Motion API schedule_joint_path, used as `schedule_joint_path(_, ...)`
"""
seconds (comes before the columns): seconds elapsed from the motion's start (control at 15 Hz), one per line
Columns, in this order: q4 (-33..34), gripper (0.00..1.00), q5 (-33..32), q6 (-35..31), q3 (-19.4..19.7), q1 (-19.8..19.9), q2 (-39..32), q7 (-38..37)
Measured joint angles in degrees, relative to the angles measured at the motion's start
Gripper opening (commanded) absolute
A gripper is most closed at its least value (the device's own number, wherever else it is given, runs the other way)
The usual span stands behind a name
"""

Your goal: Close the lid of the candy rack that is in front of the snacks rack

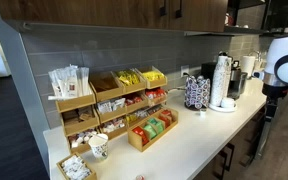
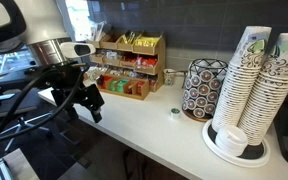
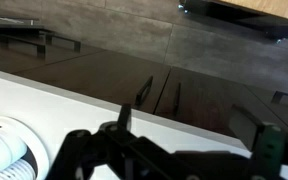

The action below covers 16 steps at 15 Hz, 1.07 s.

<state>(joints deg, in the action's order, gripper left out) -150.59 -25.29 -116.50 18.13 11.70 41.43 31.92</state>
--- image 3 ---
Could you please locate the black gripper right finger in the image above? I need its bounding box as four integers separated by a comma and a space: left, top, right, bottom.
228, 104, 287, 161

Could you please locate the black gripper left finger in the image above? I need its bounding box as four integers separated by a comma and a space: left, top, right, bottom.
99, 104, 132, 133

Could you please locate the white round cup tray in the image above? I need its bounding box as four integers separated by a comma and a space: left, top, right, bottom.
0, 116, 50, 180

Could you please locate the right patterned paper cup stack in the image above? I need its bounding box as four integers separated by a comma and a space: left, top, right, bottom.
0, 159, 36, 180

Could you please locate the patterned paper cup stack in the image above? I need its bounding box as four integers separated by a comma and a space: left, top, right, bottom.
0, 159, 36, 180
0, 128, 27, 170

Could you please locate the left patterned paper cup stack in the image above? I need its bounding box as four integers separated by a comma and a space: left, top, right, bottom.
0, 128, 27, 170

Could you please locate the dark cabinet door handle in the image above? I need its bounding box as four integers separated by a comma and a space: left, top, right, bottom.
135, 76, 153, 107

